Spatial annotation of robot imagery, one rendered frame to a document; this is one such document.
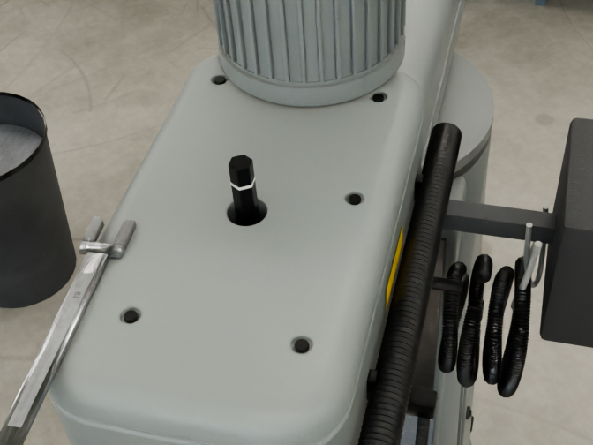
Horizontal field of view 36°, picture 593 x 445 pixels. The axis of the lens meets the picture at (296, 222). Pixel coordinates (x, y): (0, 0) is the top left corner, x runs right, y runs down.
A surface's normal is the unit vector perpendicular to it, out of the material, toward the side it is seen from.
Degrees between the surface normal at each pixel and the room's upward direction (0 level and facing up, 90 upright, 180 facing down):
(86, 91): 0
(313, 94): 90
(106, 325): 0
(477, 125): 0
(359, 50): 90
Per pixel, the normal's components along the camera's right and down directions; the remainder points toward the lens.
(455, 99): -0.06, -0.70
